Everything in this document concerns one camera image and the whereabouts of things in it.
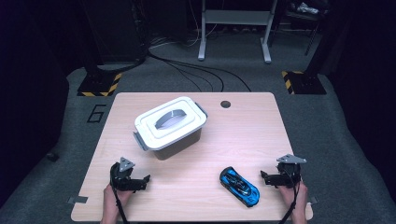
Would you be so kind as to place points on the black yellow striped stand base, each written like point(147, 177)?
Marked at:
point(99, 84)
point(305, 83)

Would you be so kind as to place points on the blue toy car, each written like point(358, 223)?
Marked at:
point(239, 186)

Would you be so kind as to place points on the person's right hand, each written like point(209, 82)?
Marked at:
point(299, 196)

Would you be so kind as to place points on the grey tape strip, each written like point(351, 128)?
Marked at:
point(77, 199)

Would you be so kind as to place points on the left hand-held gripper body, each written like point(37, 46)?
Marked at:
point(121, 179)

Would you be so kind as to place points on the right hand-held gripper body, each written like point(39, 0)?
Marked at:
point(289, 174)

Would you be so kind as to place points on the dark chair with white cloth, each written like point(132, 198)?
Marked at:
point(306, 12)

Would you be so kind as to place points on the clear grey storage box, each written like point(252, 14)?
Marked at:
point(179, 146)

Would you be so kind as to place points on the person's left hand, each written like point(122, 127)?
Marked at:
point(112, 197)

